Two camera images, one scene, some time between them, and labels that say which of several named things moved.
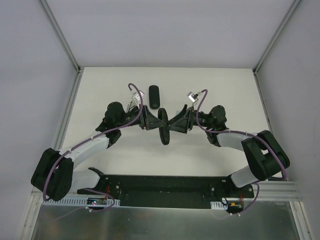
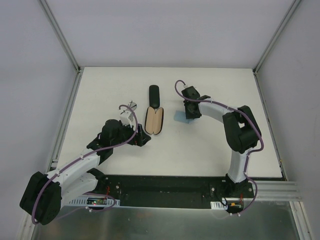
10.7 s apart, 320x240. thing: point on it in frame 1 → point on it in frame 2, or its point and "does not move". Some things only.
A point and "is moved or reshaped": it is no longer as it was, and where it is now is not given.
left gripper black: x=143 y=117 → x=137 y=136
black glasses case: x=164 y=133 is moved or reshaped
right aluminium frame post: x=284 y=22 does not move
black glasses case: x=154 y=95 does not move
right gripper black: x=189 y=119 → x=189 y=110
